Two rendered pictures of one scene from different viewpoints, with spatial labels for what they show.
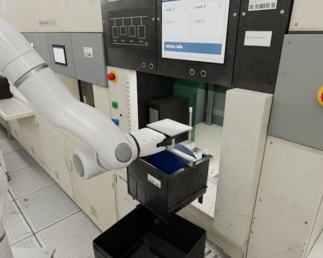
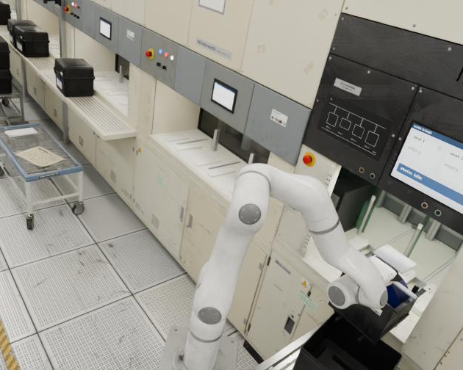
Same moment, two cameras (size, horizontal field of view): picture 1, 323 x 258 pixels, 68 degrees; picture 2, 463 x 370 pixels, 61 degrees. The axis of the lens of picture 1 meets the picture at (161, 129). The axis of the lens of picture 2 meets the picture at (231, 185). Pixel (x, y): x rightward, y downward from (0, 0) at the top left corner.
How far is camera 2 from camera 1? 0.86 m
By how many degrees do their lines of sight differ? 8
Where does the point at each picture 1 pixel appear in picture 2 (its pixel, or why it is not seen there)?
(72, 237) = (179, 307)
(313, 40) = not seen: outside the picture
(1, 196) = not seen: hidden behind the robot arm
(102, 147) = (373, 294)
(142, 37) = (370, 144)
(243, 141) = not seen: outside the picture
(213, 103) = not seen: hidden behind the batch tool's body
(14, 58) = (326, 217)
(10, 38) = (328, 201)
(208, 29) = (459, 180)
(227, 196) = (430, 329)
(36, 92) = (331, 242)
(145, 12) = (384, 124)
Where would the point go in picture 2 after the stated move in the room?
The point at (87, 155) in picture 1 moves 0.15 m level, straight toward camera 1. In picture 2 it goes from (350, 291) to (378, 335)
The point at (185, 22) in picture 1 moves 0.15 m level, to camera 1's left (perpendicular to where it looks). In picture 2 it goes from (433, 160) to (390, 151)
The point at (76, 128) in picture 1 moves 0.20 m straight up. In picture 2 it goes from (357, 277) to (383, 219)
